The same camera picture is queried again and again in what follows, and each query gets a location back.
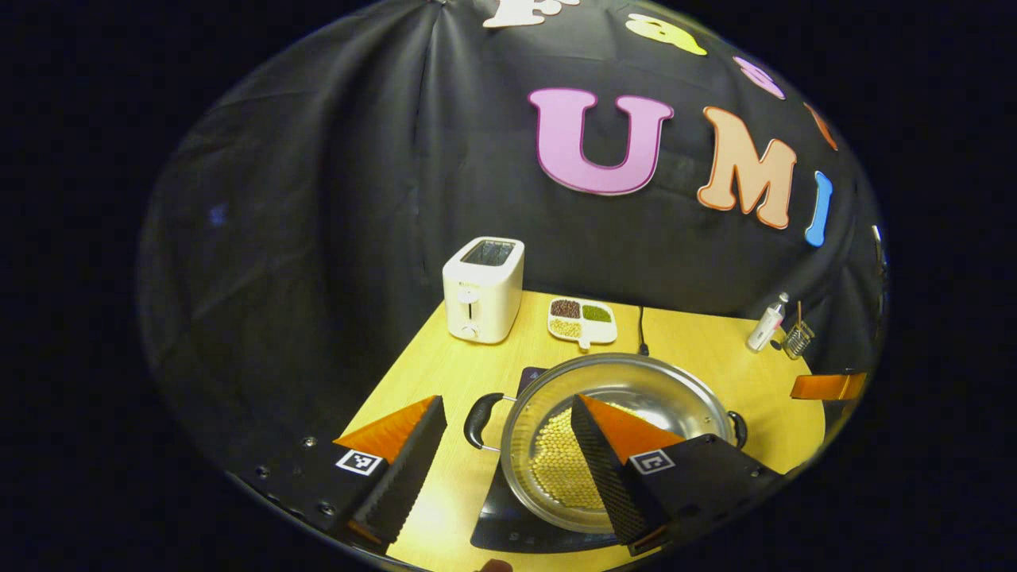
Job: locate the white toaster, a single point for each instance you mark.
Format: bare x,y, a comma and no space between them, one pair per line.
481,298

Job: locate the clear holder with stick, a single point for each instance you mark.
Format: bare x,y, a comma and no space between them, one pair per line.
797,340

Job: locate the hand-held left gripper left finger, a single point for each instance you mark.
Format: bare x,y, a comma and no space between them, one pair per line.
405,477

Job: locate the black induction cooktop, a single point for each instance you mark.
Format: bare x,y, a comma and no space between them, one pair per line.
508,528

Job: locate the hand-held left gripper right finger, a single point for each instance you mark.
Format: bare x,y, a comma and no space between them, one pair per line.
608,477

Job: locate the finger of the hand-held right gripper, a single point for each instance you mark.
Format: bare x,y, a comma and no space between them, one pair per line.
826,386

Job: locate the white divided dish of beans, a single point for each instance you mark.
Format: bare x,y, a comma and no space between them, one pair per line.
582,322

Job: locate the white bottle with pink label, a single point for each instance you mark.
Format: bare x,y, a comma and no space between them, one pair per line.
765,327

